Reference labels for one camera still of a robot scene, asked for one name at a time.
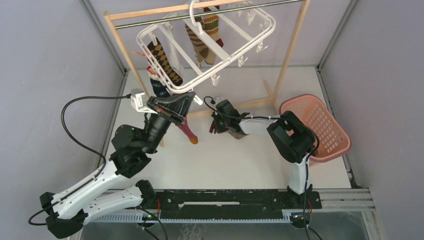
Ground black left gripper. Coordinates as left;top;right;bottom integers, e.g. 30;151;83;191
141;91;196;155

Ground beige red striped sock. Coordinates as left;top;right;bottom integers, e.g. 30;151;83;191
209;120;247;140

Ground purple orange striped sock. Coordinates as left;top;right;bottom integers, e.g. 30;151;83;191
177;119;199;145

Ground white plastic clip hanger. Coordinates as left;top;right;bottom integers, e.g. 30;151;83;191
136;7;269;94

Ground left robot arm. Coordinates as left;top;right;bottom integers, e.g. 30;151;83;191
39;89;196;239

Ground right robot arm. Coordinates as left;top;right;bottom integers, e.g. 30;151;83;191
207;99;320;208

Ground navy blue sock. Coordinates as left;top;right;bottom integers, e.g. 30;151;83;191
150;77;171;98

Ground white cloth sock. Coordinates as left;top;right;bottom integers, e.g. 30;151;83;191
168;39;184;77

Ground brown striped sock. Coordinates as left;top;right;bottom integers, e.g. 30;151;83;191
184;5;225;66

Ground brown argyle sock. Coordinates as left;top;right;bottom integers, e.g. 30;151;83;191
147;37;183;86

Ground pink laundry basket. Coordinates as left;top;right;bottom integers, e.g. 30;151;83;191
279;94;352;165

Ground metal rack rod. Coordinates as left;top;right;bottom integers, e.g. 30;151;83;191
114;0;301;30

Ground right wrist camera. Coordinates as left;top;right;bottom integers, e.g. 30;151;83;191
214;96;225;104

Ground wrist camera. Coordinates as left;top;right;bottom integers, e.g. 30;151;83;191
130;88;156;114
214;96;225;104

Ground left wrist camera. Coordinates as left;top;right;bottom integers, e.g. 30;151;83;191
130;88;156;114

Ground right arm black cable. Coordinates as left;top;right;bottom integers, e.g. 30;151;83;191
203;96;322;240

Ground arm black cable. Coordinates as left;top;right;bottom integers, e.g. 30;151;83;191
203;96;322;240
27;94;133;227

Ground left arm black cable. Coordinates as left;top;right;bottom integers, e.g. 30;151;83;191
27;94;133;227

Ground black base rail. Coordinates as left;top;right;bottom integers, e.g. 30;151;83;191
141;189;323;221

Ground wooden drying rack frame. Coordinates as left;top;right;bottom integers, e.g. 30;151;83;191
103;0;312;148

